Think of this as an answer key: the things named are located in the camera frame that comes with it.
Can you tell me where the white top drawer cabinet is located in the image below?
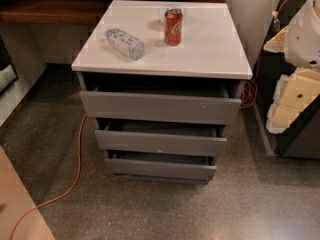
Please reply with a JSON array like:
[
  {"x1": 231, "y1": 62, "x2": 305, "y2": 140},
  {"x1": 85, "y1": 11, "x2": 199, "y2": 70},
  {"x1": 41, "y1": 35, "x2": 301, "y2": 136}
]
[{"x1": 72, "y1": 0, "x2": 252, "y2": 183}]

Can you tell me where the dark wooden shelf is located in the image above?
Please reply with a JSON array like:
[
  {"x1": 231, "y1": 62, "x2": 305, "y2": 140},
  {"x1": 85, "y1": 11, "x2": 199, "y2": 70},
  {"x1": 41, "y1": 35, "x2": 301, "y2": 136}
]
[{"x1": 0, "y1": 0, "x2": 226, "y2": 26}]

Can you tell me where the power plug on cabinet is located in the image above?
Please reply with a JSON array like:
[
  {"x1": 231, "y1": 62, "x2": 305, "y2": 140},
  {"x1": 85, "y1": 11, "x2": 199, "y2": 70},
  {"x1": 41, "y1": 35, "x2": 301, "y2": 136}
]
[{"x1": 272, "y1": 11, "x2": 280, "y2": 33}]

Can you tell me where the clear plastic water bottle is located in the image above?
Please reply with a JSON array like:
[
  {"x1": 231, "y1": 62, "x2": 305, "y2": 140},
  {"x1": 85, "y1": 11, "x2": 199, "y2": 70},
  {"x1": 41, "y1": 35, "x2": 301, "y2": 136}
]
[{"x1": 106, "y1": 28, "x2": 145, "y2": 60}]

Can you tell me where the grey bottom drawer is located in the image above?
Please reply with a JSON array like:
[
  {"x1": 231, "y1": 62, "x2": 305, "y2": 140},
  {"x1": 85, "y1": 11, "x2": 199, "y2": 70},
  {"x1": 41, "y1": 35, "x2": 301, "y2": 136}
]
[{"x1": 105, "y1": 151, "x2": 216, "y2": 181}]

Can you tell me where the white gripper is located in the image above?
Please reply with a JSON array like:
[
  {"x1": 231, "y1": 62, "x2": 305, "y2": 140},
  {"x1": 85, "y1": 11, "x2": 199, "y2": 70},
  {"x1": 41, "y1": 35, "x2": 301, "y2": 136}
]
[{"x1": 263, "y1": 0, "x2": 320, "y2": 134}]

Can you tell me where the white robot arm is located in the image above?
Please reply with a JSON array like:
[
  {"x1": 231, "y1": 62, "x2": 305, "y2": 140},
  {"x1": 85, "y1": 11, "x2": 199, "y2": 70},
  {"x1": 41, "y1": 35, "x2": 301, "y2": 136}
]
[{"x1": 263, "y1": 0, "x2": 320, "y2": 134}]

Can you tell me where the grey top drawer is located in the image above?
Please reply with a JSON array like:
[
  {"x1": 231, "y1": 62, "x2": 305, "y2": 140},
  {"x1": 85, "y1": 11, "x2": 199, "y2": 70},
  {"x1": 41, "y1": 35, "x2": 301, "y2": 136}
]
[{"x1": 80, "y1": 91, "x2": 240, "y2": 125}]

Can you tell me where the orange extension cable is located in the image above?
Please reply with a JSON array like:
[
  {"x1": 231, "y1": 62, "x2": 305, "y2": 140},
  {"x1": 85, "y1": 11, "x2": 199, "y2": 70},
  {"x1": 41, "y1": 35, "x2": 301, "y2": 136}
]
[{"x1": 8, "y1": 48, "x2": 262, "y2": 240}]

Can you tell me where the grey drawer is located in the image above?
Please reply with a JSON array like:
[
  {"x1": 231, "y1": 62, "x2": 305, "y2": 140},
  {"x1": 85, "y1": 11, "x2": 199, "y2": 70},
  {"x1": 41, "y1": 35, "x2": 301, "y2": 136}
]
[
  {"x1": 95, "y1": 119, "x2": 227, "y2": 156},
  {"x1": 80, "y1": 91, "x2": 240, "y2": 125},
  {"x1": 105, "y1": 151, "x2": 216, "y2": 181}
]

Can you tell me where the red coke can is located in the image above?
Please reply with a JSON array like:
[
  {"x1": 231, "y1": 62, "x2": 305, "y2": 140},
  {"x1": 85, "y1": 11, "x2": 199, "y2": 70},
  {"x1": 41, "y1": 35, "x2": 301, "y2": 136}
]
[{"x1": 165, "y1": 7, "x2": 183, "y2": 46}]

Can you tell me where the grey middle drawer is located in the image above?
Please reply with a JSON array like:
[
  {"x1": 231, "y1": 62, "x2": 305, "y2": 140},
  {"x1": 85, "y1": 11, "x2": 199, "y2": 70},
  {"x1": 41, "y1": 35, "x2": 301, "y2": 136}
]
[{"x1": 95, "y1": 119, "x2": 227, "y2": 156}]

